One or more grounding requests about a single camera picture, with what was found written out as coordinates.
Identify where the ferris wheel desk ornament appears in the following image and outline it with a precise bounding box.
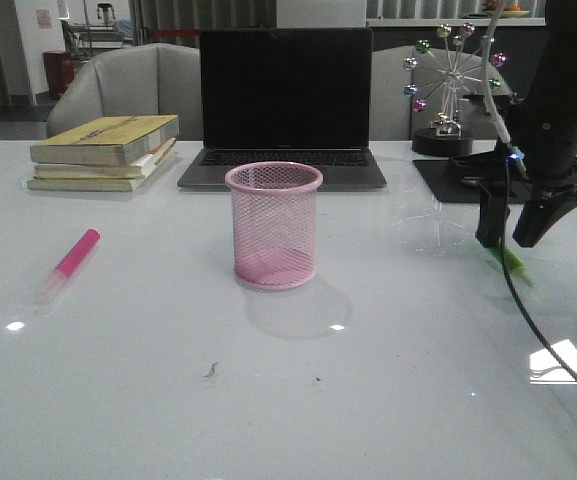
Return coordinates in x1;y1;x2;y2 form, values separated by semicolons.
403;22;510;157

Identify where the white cable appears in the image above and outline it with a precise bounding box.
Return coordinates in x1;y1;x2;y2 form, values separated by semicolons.
479;0;514;146

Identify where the dark grey open laptop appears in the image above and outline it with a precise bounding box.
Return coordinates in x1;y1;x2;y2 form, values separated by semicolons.
177;27;386;191

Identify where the black mouse pad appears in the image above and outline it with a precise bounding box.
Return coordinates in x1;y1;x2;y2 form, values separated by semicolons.
413;156;505;204

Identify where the right grey armchair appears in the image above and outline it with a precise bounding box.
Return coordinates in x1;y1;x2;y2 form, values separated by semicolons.
369;45;497;140

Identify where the green highlighter pen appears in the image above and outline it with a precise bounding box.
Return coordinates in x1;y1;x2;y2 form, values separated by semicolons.
484;246;533;286

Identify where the pink highlighter pen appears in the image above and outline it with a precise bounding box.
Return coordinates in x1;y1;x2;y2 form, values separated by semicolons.
36;229;101;305

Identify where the bottom pale yellow book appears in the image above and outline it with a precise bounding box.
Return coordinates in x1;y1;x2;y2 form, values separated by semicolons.
24;156;170;192

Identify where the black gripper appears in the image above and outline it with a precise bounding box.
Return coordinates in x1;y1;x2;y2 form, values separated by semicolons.
447;94;577;248

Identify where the left grey armchair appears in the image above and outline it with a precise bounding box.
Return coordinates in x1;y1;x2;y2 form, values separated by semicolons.
46;43;203;140

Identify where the grey armchair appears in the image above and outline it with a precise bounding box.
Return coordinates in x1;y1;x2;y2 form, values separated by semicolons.
369;45;497;140
46;43;203;140

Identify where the red trash bin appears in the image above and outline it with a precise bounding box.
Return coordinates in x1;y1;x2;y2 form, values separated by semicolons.
43;51;74;100

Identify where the fruit bowl on counter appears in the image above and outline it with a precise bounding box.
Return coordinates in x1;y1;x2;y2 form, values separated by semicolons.
482;0;530;19

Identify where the pink mesh pen holder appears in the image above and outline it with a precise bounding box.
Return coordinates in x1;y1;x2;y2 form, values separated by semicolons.
225;161;323;290

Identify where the top yellow book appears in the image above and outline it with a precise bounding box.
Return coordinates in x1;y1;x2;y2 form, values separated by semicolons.
30;115;179;166

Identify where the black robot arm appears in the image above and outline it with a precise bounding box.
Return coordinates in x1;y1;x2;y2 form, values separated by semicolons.
458;1;577;247

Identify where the middle cream book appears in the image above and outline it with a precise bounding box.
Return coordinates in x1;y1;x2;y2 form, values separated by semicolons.
34;138;177;179

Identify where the black cable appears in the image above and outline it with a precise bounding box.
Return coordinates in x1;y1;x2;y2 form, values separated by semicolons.
499;154;577;480

